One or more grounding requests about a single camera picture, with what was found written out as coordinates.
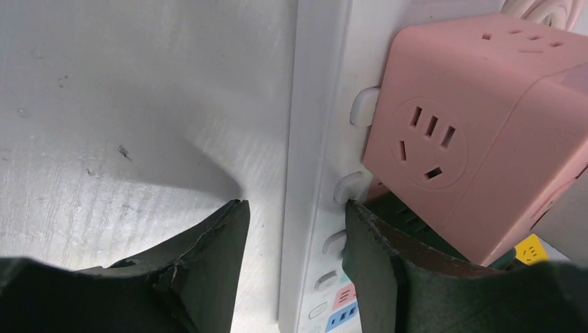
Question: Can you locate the white power strip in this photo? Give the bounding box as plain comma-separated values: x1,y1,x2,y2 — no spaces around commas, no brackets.
278,1,503,332

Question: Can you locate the pink plug adapter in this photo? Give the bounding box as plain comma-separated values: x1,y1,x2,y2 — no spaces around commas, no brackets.
332,283,356,311

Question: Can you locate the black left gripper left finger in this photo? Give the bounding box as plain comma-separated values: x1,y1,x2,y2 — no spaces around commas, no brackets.
1,200,250,332

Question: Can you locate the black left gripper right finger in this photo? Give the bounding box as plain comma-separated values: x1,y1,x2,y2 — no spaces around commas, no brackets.
343,200,587,332

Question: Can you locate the pink cable with plug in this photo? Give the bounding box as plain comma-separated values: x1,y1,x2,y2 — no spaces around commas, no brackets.
499,0,585,32

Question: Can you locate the pink cube socket adapter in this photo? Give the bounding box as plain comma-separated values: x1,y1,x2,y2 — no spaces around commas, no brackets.
363,14,587,266

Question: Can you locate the dark green cube adapter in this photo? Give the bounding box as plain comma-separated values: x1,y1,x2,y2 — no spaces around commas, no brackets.
365,193,516,279

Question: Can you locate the yellow cube socket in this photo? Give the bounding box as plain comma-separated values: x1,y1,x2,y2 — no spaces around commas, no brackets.
515,234,548,265

